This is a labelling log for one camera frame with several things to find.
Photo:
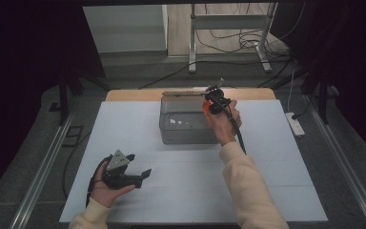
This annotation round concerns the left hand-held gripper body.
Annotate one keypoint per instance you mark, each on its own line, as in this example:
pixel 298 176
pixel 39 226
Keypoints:
pixel 119 176

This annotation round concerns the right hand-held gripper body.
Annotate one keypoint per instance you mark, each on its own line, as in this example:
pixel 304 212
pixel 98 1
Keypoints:
pixel 216 98

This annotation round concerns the grey plastic box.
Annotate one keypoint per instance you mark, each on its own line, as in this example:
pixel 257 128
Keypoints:
pixel 184 130

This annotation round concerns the person's left hand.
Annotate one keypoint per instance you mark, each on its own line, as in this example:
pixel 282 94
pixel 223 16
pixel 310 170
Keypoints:
pixel 106 195

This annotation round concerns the person's right hand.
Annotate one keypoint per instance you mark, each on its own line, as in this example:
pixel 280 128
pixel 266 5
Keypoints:
pixel 224 127

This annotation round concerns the grey metal stand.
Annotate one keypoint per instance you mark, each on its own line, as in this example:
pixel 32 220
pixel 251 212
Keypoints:
pixel 228 22

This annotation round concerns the white power strip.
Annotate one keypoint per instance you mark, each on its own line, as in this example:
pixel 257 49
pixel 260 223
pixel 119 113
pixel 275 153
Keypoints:
pixel 295 125

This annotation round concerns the black stand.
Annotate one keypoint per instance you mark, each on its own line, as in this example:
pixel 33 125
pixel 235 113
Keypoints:
pixel 64 95
pixel 322 98

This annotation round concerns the white cabinet panel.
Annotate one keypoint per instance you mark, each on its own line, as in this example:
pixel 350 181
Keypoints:
pixel 124 28

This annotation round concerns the aluminium rail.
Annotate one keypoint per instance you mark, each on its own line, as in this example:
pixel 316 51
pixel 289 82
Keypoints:
pixel 343 165
pixel 41 171

